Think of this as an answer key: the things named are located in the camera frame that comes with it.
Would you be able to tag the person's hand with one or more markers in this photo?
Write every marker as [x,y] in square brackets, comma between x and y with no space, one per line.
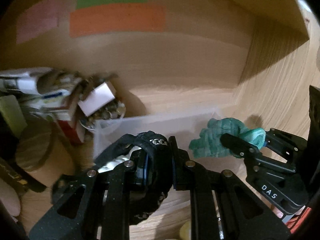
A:
[10,199]

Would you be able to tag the clear plastic storage bin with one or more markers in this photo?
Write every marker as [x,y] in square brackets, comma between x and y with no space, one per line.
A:
[185,126]

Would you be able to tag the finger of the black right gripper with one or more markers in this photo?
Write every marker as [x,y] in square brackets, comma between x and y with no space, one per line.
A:
[284,144]
[240,147]

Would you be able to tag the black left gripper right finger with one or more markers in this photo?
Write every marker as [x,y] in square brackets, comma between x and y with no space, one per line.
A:
[221,205]

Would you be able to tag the teal knitted cloth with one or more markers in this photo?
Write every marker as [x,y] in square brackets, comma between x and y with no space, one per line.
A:
[217,139]

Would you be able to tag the bowl of coins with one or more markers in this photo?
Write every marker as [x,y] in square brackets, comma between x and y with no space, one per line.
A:
[112,110]

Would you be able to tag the red box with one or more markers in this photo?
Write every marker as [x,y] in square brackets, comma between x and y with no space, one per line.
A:
[69,121]

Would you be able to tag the stack of papers and magazines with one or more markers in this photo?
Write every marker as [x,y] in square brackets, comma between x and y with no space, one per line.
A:
[44,91]

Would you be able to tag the white small cardboard box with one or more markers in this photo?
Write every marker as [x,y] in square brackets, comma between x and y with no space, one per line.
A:
[97,98]

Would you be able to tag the orange paper sticker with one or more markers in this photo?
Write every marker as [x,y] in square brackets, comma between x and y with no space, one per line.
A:
[117,17]

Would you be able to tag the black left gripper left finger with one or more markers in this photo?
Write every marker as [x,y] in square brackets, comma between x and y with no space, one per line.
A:
[95,206]

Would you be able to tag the pink paper sticker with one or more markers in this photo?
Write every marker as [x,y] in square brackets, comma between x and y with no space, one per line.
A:
[37,20]

